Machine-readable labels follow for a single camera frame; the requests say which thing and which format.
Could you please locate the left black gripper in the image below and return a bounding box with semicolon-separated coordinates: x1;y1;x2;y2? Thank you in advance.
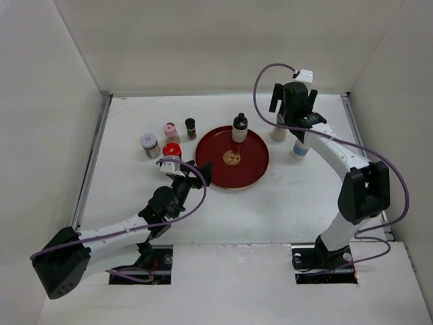
170;160;211;219

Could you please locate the red round tray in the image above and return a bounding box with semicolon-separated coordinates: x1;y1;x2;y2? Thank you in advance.
195;125;269;190

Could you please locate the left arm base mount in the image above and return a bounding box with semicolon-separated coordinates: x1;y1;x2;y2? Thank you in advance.
108;244;174;285

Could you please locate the pink lid spice bottle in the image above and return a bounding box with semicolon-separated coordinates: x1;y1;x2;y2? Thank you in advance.
163;122;181;144

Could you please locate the black lid spice bottle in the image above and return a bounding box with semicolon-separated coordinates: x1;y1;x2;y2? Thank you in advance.
185;118;197;141

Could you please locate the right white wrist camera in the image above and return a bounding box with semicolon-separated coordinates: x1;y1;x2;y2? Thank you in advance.
293;69;313;84

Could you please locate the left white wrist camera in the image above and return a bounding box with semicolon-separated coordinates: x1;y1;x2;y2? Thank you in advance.
159;156;184;176

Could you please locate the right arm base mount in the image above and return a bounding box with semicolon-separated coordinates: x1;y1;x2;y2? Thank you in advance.
292;238;358;284

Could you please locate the red lid sauce jar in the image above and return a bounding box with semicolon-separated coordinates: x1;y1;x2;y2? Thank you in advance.
162;142;182;160

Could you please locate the blue label silver cap bottle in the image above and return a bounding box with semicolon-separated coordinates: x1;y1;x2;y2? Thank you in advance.
290;139;310;161

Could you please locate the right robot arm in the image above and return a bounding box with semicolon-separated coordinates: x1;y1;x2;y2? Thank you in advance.
269;81;390;268

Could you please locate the clear cap pepper grinder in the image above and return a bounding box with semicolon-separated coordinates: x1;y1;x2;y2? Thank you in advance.
271;113;288;142

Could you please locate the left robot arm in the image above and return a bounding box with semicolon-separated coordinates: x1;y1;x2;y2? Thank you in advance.
30;160;212;300

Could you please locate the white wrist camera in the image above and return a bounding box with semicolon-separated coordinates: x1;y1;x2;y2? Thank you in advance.
159;156;184;176
293;69;313;84

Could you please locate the dark jar white lid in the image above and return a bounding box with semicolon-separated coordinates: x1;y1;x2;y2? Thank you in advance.
140;133;160;159

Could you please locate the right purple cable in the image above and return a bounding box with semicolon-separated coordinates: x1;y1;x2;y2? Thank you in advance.
252;62;411;275

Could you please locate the black knob salt grinder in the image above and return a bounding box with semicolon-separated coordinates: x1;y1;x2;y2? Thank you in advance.
232;112;248;143

